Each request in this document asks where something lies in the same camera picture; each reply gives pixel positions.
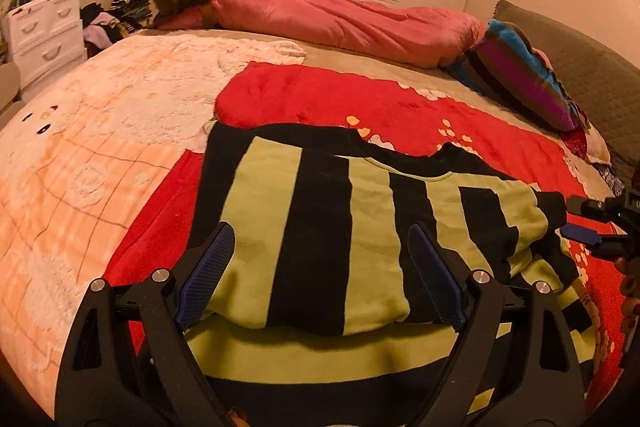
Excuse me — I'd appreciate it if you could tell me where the red floral blanket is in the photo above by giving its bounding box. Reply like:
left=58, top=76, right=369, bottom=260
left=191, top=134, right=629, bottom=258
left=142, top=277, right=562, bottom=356
left=105, top=63, right=620, bottom=409

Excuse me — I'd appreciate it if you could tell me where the grey quilted headboard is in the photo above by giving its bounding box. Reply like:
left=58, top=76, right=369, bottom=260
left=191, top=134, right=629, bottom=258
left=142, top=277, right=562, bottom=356
left=494, top=0, right=640, bottom=185

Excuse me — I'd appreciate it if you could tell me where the person's right hand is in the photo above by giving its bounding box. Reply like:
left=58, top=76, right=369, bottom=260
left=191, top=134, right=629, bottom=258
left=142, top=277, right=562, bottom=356
left=614, top=258, right=639, bottom=335

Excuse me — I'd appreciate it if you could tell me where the green black striped sweater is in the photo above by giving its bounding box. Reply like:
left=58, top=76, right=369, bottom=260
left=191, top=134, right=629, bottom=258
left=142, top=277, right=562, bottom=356
left=188, top=122, right=596, bottom=426

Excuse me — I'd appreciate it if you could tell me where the colourful striped blanket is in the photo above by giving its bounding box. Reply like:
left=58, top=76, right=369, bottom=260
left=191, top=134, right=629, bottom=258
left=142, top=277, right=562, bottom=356
left=446, top=20, right=590, bottom=133

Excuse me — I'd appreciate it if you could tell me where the white pink plush blanket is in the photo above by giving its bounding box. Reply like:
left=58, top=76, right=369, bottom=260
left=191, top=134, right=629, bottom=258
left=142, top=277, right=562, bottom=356
left=1, top=31, right=306, bottom=412

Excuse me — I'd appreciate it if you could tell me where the pile of clothes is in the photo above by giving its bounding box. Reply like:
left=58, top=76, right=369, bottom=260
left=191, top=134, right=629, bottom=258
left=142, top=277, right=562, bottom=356
left=80, top=0, right=152, bottom=57

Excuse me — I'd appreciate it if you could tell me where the white drawer cabinet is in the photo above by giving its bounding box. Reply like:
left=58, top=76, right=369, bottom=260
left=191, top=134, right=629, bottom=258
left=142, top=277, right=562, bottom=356
left=1, top=0, right=87, bottom=91

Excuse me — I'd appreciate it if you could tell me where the pink duvet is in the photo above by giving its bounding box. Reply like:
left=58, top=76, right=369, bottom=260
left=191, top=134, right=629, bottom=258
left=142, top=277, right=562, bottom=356
left=154, top=0, right=486, bottom=70

